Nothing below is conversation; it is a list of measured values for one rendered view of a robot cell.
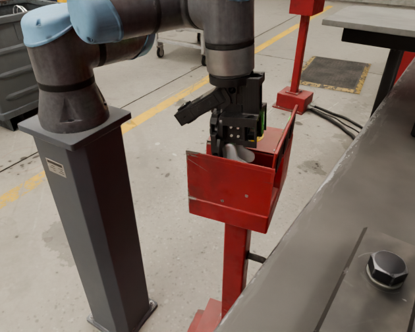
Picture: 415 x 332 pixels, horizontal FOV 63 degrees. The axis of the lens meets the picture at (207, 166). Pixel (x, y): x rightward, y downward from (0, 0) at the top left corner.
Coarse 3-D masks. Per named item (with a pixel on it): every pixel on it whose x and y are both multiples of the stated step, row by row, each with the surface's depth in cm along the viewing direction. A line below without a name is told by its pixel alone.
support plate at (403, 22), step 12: (348, 12) 65; (360, 12) 65; (372, 12) 65; (384, 12) 65; (396, 12) 65; (408, 12) 65; (324, 24) 60; (336, 24) 59; (348, 24) 58; (360, 24) 57; (372, 24) 56; (384, 24) 56; (396, 24) 56; (408, 24) 56; (408, 36) 53
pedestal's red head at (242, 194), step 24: (264, 144) 67; (288, 144) 67; (192, 168) 62; (216, 168) 59; (240, 168) 58; (264, 168) 56; (192, 192) 65; (216, 192) 63; (240, 192) 60; (264, 192) 58; (216, 216) 66; (240, 216) 63; (264, 216) 61
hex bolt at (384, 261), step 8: (376, 256) 26; (384, 256) 26; (392, 256) 26; (368, 264) 27; (376, 264) 26; (384, 264) 26; (392, 264) 26; (400, 264) 26; (368, 272) 27; (376, 272) 26; (384, 272) 25; (392, 272) 25; (400, 272) 25; (376, 280) 26; (384, 280) 25; (392, 280) 25; (400, 280) 25; (384, 288) 26; (392, 288) 26
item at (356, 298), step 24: (360, 240) 30; (384, 240) 30; (360, 264) 28; (408, 264) 28; (336, 288) 26; (360, 288) 26; (408, 288) 26; (336, 312) 24; (360, 312) 24; (384, 312) 24; (408, 312) 24
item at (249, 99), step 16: (224, 80) 52; (240, 80) 52; (256, 80) 51; (224, 96) 55; (240, 96) 54; (256, 96) 53; (224, 112) 56; (240, 112) 56; (256, 112) 54; (224, 128) 57; (240, 128) 56; (256, 128) 54; (240, 144) 58; (256, 144) 56
